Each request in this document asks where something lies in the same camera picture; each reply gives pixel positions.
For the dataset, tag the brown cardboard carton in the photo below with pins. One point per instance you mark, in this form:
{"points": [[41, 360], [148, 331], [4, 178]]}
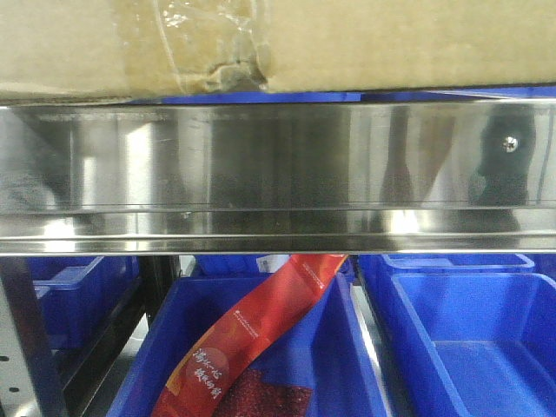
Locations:
{"points": [[114, 51]]}

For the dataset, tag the blue bin centre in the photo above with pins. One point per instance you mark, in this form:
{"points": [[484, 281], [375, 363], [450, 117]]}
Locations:
{"points": [[324, 352]]}

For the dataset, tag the red snack bag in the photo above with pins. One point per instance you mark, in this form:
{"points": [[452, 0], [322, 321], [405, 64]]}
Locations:
{"points": [[205, 374]]}

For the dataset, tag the blue bin behind right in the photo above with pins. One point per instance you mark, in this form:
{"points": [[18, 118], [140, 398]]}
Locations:
{"points": [[452, 263]]}

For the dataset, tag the blue bin upper shelf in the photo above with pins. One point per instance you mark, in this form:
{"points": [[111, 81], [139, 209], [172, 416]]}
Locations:
{"points": [[543, 91]]}

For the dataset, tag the blue bin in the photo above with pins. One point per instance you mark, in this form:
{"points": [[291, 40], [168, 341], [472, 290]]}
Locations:
{"points": [[469, 343], [324, 352], [77, 293], [452, 263]]}

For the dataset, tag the silver screw on rail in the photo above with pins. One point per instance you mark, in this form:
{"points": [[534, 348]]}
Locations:
{"points": [[510, 144]]}

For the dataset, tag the stainless steel shelf rail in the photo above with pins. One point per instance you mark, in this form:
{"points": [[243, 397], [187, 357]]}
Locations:
{"points": [[278, 178]]}

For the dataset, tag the blue bin left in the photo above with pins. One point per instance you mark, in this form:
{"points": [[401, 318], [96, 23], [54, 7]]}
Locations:
{"points": [[77, 293]]}

